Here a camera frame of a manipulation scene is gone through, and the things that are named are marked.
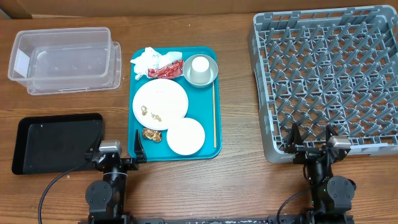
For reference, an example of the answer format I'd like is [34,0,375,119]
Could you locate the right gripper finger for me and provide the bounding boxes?
[285,123,302,153]
[325,124,338,149]

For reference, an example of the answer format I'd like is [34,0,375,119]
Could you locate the brown food scrap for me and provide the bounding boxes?
[142,128,162,143]

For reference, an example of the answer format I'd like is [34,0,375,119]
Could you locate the small white bowl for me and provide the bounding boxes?
[167,118,205,156]

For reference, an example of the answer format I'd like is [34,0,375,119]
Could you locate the large white plate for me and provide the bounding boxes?
[132,79,189,131]

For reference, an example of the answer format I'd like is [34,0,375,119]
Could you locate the red snack wrapper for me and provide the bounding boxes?
[147,59,184,79]

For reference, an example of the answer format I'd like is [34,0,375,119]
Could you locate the white napkin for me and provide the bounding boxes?
[130,47,182,80]

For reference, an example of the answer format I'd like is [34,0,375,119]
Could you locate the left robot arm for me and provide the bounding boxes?
[85,131,147,224]

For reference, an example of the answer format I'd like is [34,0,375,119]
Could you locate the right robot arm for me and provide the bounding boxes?
[276,123,356,223]

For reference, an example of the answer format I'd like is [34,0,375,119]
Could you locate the food crumbs on plate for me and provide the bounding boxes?
[141,105,162,122]

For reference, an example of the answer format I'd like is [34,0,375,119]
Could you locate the black tray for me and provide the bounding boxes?
[12,113,104,175]

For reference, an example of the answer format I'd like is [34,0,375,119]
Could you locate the grey dish rack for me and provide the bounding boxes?
[248,5,397,163]

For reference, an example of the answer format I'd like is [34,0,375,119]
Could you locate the wooden chopstick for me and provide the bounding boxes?
[212,82,217,149]

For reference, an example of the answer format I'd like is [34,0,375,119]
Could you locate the teal serving tray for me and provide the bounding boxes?
[127,46,222,162]

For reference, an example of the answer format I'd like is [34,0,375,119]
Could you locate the white paper cup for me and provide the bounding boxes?
[190,56,211,85]

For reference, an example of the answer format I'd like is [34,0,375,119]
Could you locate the grey bowl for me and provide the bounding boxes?
[182,54,218,88]

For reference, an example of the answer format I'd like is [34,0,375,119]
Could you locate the clear plastic bin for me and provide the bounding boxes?
[7,27,122,95]

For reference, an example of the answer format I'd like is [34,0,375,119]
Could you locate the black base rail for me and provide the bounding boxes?
[78,215,355,224]

